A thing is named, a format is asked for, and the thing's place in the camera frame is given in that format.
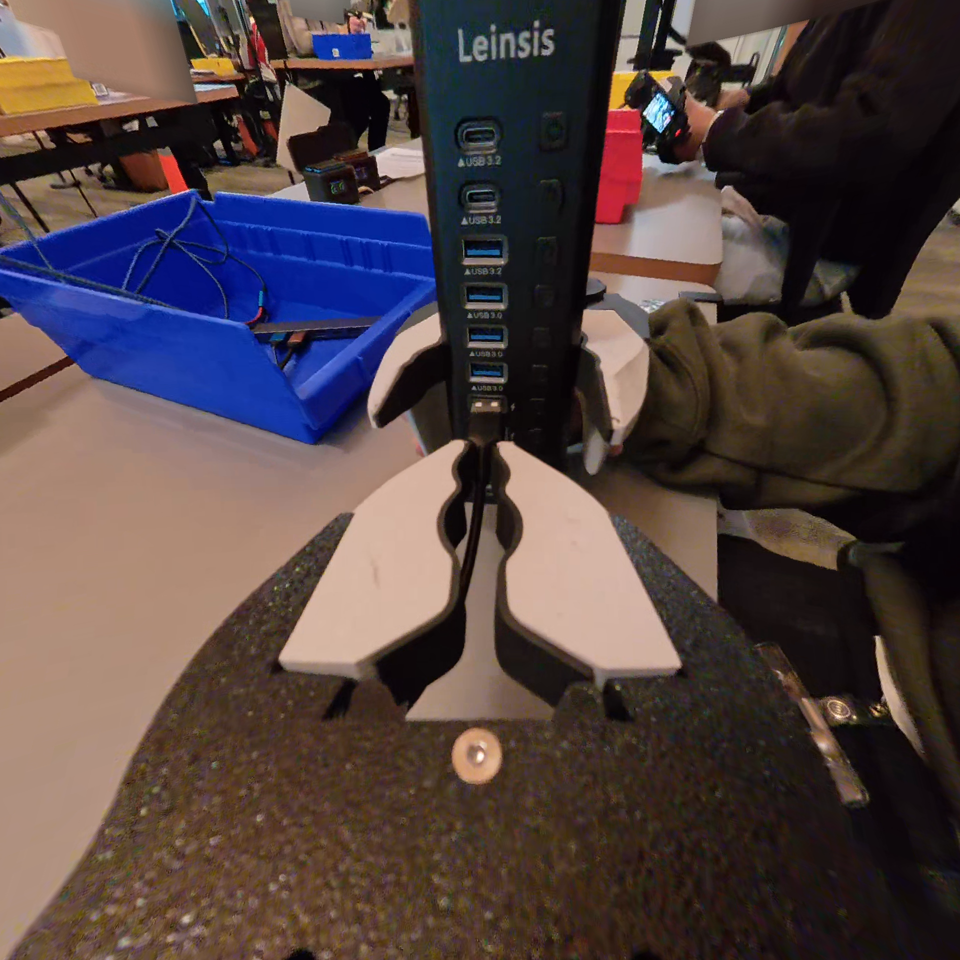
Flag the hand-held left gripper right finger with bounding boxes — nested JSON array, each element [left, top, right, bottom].
[[495, 442, 682, 708]]

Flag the yellow plastic bin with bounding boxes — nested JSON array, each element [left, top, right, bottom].
[[0, 57, 99, 115]]

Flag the small blue plastic bin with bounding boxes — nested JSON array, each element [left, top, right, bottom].
[[311, 31, 375, 61]]

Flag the black battery charger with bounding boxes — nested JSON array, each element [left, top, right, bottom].
[[334, 149, 381, 193]]

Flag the wooden background table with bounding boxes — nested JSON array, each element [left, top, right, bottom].
[[0, 81, 243, 192]]

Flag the large blue plastic bin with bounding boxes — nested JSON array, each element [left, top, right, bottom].
[[0, 190, 438, 445]]

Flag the white leaning board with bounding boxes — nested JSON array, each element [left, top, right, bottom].
[[275, 81, 332, 178]]

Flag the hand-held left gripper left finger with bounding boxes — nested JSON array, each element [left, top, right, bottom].
[[279, 441, 472, 708]]

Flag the red plastic bin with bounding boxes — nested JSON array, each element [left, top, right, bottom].
[[595, 108, 645, 225]]

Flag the black tower USB hub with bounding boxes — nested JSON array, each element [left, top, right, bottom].
[[409, 0, 625, 470]]

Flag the grey desk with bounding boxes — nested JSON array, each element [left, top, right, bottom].
[[0, 142, 726, 948]]

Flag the black USB cable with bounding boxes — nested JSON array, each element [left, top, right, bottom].
[[459, 397, 505, 609]]

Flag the person's dark clothing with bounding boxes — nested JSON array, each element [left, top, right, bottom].
[[716, 506, 960, 960]]

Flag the white plastic bag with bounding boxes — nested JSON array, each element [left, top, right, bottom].
[[712, 186, 858, 303]]

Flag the metal lanyard clip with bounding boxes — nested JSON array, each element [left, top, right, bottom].
[[756, 642, 873, 809]]

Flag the blue braided cable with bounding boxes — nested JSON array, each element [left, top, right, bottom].
[[122, 193, 269, 325]]

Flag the person's right forearm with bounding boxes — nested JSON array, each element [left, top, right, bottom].
[[618, 300, 960, 520]]

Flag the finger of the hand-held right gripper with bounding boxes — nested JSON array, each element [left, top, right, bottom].
[[581, 309, 651, 477], [367, 302, 451, 430]]

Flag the slim grey USB hub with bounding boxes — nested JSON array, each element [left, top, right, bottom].
[[251, 315, 381, 340]]

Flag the dark braided cable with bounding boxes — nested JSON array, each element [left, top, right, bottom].
[[0, 253, 165, 309]]

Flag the white paper sheet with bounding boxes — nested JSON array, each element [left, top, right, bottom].
[[370, 144, 428, 182]]

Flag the small black battery boxes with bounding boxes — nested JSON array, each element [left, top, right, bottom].
[[303, 160, 362, 206]]

